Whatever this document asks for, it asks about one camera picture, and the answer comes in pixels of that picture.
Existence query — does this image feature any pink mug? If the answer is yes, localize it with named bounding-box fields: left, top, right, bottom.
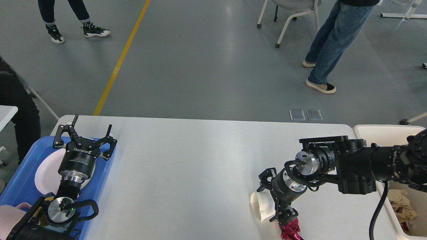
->
left=0, top=202, right=32, bottom=240

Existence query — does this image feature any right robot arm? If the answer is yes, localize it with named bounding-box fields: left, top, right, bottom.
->
left=257, top=130, right=426, bottom=240

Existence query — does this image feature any white side table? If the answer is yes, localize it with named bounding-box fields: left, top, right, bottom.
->
left=0, top=105, right=18, bottom=131

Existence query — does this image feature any pink plate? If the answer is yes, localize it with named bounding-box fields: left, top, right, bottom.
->
left=35, top=148, right=96, bottom=195

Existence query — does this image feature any white stand base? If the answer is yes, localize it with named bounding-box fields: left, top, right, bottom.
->
left=380, top=0, right=427, bottom=21

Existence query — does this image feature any white rolling stand left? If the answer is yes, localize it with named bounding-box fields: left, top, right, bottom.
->
left=26, top=86, right=60, bottom=120

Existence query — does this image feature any light green plate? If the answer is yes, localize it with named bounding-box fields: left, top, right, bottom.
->
left=42, top=173, right=94, bottom=195

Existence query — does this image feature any beige plastic bin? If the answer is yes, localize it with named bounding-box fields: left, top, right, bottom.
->
left=353, top=124, right=427, bottom=240

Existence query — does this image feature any brown paper ball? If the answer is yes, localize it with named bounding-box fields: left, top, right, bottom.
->
left=387, top=189, right=418, bottom=224

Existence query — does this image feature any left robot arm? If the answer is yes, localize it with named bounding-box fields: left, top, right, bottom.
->
left=1, top=116, right=117, bottom=240

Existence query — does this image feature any person in blue jeans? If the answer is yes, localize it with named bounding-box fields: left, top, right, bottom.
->
left=302, top=0, right=380, bottom=94

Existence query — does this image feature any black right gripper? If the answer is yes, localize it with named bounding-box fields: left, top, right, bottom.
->
left=256, top=168, right=308, bottom=226

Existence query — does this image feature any white office chair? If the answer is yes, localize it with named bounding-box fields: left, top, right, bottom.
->
left=271, top=0, right=322, bottom=48

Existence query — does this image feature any chair caster right edge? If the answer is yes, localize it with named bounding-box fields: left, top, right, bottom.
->
left=399, top=112, right=427, bottom=125

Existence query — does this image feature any blue plastic tray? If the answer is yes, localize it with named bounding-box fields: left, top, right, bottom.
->
left=0, top=135, right=117, bottom=240

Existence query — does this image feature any person in black pants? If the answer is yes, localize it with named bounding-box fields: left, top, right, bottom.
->
left=37, top=0, right=110, bottom=44

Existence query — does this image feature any person in dark clothes left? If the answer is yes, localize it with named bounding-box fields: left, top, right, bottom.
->
left=0, top=55, right=41, bottom=195

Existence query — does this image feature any white paper cup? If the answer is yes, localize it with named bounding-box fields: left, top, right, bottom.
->
left=250, top=190, right=276, bottom=222

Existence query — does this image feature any red foil wrapper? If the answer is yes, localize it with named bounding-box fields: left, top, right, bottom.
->
left=279, top=218, right=303, bottom=240

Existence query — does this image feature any red wrapper in bin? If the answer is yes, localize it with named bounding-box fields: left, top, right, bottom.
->
left=400, top=221, right=410, bottom=235

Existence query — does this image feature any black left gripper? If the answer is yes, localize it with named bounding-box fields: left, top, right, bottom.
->
left=52, top=114, right=117, bottom=184

